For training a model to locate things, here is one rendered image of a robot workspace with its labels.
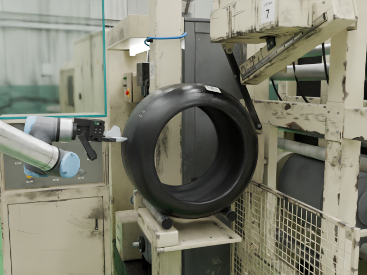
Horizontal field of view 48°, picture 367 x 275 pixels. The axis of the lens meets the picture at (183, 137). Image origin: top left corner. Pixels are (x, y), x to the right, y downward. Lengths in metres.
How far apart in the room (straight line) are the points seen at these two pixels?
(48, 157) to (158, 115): 0.43
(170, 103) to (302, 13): 0.56
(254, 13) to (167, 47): 0.50
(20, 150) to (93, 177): 0.99
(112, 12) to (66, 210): 9.17
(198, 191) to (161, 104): 0.54
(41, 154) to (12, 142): 0.11
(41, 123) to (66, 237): 0.91
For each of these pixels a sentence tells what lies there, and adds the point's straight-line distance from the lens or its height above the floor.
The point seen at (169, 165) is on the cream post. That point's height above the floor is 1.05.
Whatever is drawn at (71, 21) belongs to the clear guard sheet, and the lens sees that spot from 2.22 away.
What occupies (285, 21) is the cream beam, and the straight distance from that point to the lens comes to 1.47.
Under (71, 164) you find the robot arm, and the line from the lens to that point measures 1.45.
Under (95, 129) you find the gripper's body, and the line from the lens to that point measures 1.58.
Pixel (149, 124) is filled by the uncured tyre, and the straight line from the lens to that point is 1.53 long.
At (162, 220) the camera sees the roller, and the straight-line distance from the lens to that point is 1.64.
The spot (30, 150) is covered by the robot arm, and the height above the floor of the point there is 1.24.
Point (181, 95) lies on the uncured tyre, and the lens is 1.56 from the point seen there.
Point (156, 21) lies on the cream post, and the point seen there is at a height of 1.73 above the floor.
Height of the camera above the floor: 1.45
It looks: 8 degrees down
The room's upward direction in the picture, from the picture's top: straight up
